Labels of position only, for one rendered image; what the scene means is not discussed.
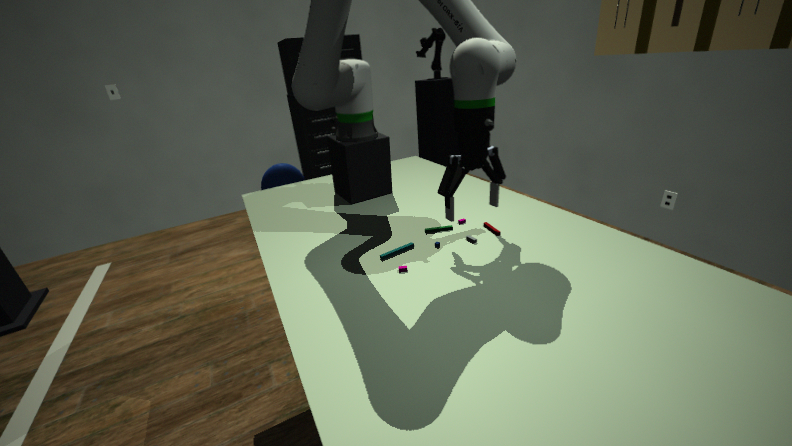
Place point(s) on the dark green rod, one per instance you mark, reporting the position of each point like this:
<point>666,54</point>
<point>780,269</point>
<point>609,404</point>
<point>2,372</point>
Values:
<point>438,229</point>

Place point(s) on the turquoise rod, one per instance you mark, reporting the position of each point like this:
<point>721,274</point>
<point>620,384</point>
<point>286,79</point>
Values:
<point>396,251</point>

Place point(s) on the red rod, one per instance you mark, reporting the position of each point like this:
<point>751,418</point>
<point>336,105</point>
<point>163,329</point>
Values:
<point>491,228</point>

